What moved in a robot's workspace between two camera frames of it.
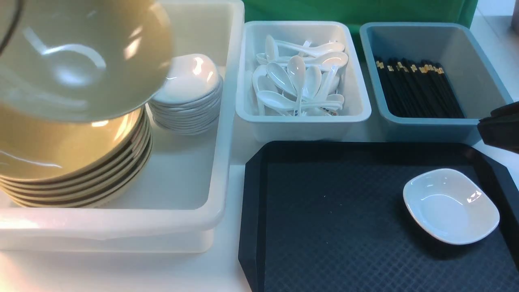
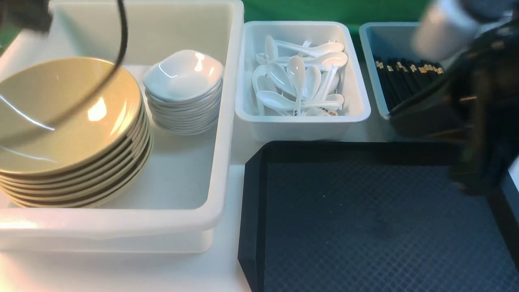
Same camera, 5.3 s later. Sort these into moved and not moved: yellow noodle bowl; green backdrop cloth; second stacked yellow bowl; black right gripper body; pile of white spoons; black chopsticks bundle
Moved: black right gripper body; yellow noodle bowl
Not moved: pile of white spoons; second stacked yellow bowl; black chopsticks bundle; green backdrop cloth
